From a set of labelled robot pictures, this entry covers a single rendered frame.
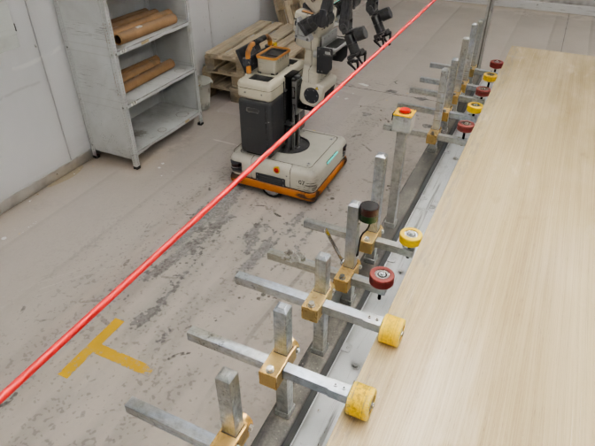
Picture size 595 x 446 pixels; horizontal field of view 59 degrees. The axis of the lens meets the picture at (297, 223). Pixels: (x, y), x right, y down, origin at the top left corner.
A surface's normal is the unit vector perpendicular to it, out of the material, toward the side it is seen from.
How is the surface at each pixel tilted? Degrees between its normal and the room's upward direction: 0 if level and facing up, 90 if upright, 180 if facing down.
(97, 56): 90
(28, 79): 90
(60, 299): 0
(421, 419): 0
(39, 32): 90
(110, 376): 0
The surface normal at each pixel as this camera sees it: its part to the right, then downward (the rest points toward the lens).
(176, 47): -0.43, 0.53
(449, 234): 0.00, -0.81
